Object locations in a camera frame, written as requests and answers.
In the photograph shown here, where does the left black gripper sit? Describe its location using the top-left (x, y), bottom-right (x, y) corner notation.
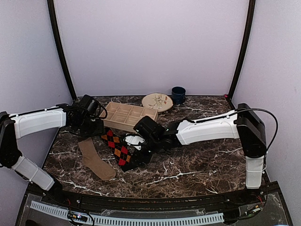
top-left (74, 116), bottom-right (105, 138)

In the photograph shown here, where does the argyle black red orange sock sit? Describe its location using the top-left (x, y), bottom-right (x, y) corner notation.
top-left (101, 128), bottom-right (138, 172)

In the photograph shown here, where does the wooden compartment tray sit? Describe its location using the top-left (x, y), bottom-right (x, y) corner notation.
top-left (103, 102), bottom-right (158, 132)

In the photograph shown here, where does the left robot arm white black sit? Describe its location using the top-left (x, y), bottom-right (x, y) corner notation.
top-left (0, 104), bottom-right (104, 205)

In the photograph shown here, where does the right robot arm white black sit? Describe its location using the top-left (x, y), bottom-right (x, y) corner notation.
top-left (124, 103), bottom-right (268, 204)

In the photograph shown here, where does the cream floral ceramic plate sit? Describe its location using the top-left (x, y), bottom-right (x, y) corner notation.
top-left (142, 93), bottom-right (174, 113)

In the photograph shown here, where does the plain brown sock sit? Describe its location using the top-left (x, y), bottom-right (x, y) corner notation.
top-left (78, 138), bottom-right (116, 181)

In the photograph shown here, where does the dark blue mug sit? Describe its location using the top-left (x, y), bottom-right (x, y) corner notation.
top-left (172, 87), bottom-right (186, 105)

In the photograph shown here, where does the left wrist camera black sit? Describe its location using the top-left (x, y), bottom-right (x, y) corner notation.
top-left (79, 95), bottom-right (100, 117)

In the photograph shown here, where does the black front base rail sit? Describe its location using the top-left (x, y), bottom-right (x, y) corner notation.
top-left (42, 189), bottom-right (261, 212)

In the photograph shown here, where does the white slotted cable duct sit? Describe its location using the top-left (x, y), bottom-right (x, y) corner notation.
top-left (30, 201), bottom-right (224, 226)

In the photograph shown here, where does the left black frame post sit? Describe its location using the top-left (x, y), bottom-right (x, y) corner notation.
top-left (47, 0), bottom-right (77, 101)

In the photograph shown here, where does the black frame post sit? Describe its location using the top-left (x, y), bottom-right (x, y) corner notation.
top-left (47, 0), bottom-right (77, 101)
top-left (228, 0), bottom-right (256, 101)

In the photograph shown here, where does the right black frame post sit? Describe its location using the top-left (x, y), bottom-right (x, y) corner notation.
top-left (228, 0), bottom-right (256, 101)

